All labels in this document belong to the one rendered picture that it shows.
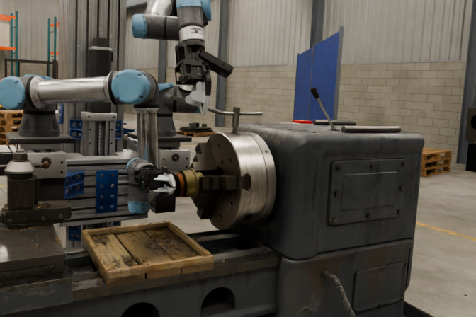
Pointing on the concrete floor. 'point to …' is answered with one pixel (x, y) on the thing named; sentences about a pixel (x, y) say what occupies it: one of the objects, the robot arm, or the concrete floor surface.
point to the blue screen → (319, 79)
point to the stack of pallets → (9, 124)
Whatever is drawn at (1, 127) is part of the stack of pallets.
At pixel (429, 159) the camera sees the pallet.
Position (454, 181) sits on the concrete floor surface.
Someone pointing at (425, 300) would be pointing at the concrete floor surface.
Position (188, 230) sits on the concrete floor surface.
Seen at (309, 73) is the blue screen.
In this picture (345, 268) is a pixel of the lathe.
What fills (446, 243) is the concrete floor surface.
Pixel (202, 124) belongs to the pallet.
